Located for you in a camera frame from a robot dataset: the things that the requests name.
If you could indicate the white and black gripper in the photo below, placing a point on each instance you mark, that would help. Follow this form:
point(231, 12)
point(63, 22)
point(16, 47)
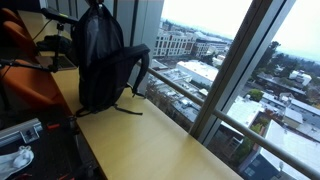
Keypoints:
point(95, 1)

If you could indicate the black backpack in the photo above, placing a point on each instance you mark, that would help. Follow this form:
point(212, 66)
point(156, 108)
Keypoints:
point(106, 66)

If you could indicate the open laptop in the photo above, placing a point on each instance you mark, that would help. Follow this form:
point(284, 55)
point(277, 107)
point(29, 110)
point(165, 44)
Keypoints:
point(54, 53)

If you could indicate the orange chair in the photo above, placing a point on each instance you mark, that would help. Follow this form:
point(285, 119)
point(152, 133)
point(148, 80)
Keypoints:
point(17, 31)
point(37, 88)

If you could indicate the white cloth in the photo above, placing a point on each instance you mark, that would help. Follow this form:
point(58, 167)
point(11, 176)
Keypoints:
point(16, 161)

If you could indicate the metal window railing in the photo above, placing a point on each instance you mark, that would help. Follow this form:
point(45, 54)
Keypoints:
point(281, 154)

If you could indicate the black camera on stand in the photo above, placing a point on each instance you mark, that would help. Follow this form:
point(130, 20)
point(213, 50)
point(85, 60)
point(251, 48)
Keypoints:
point(18, 32)

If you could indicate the red handled clamp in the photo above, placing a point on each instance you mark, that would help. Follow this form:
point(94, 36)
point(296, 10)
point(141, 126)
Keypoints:
point(65, 123)

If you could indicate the aluminium rail bracket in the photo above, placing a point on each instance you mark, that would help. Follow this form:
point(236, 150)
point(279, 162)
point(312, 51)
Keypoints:
point(27, 131)

